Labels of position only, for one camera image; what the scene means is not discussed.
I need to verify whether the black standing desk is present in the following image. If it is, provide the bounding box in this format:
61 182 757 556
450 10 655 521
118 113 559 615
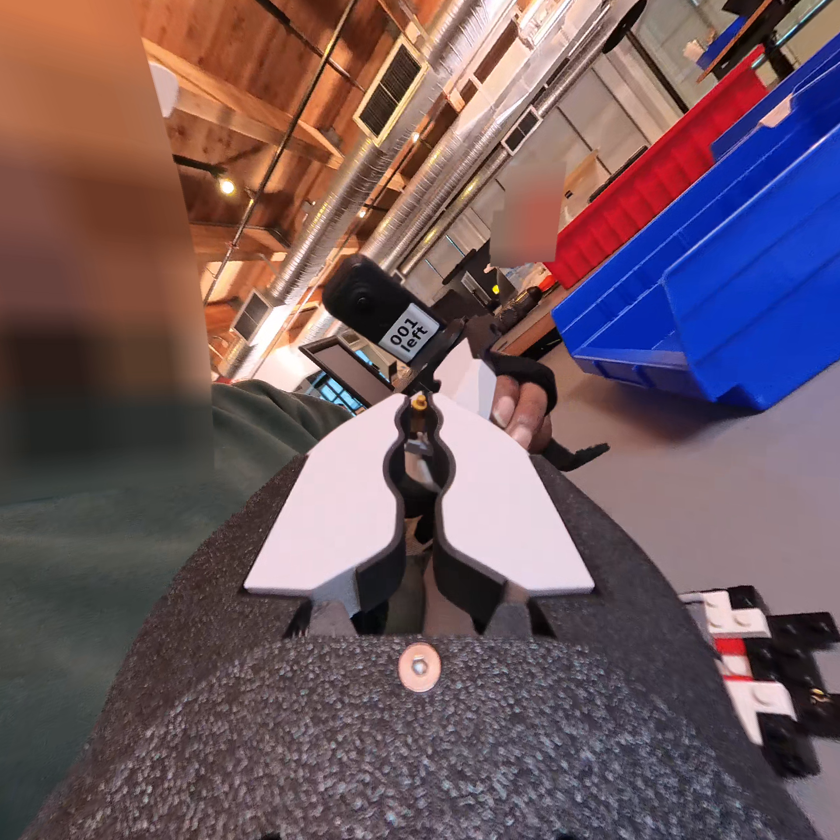
693 0 840 80

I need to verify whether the wooden ceiling beam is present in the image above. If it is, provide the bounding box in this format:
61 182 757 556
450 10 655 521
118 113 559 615
142 37 345 169

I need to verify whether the silver ventilation duct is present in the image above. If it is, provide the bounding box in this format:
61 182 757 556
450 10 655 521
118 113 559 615
224 0 644 382

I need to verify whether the black computer monitor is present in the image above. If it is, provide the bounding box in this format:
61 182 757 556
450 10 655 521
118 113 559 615
300 332 397 417

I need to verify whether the red bin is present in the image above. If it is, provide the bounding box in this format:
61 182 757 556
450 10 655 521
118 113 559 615
549 53 775 290

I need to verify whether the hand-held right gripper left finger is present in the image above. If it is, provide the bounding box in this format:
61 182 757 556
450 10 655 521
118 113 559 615
245 394 410 611

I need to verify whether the lego car model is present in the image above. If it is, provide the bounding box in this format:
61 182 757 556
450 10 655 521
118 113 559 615
680 584 840 784

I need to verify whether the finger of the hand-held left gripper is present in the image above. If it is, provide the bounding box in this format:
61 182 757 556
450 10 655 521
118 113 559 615
434 352 500 424

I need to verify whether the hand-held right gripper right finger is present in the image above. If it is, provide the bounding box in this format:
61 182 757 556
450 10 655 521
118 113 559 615
431 392 598 602

